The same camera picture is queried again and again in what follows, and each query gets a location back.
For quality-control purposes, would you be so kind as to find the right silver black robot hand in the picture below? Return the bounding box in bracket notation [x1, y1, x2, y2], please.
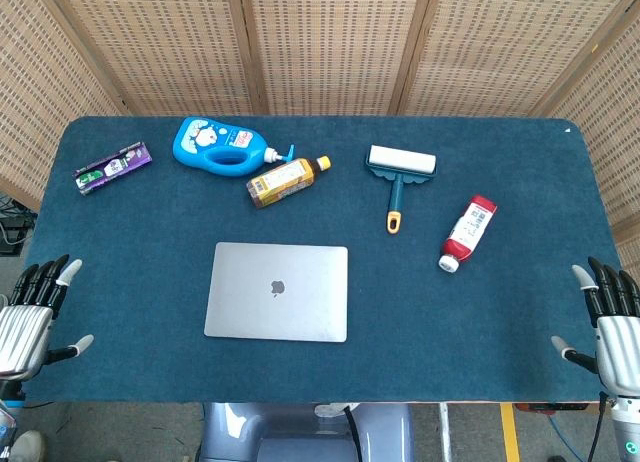
[550, 255, 640, 397]

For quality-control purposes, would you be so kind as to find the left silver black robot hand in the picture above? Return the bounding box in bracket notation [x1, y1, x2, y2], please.
[0, 253, 95, 381]

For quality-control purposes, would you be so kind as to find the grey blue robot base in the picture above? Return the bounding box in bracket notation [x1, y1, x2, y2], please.
[198, 402, 415, 462]

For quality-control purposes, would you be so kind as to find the silver closed laptop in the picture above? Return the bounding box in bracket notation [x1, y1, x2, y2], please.
[203, 241, 350, 344]

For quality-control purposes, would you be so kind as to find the white shoe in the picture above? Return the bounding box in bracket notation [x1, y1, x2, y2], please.
[8, 429, 46, 462]

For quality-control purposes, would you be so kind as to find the red white bottle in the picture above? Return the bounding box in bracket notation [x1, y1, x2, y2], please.
[438, 195, 499, 273]

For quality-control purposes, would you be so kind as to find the purple green toothpaste box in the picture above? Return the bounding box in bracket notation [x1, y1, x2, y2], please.
[74, 141, 154, 197]

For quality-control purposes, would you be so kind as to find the dark blue table cloth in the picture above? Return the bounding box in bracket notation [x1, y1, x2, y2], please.
[20, 114, 624, 404]

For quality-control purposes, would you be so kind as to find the amber bottle with yellow cap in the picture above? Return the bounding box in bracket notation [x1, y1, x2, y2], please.
[245, 154, 333, 210]

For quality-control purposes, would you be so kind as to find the woven bamboo folding screen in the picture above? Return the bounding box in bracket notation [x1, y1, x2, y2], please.
[0, 0, 640, 256]

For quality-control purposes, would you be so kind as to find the blue cable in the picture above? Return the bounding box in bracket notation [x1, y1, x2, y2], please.
[547, 410, 576, 461]

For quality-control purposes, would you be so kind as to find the blue detergent bottle with handle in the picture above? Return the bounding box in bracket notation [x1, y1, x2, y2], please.
[172, 116, 296, 179]

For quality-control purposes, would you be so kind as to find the lint roller with blue handle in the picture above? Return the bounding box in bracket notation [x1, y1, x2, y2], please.
[365, 144, 439, 235]

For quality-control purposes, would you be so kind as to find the black cable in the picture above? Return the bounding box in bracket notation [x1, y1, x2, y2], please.
[342, 404, 364, 462]

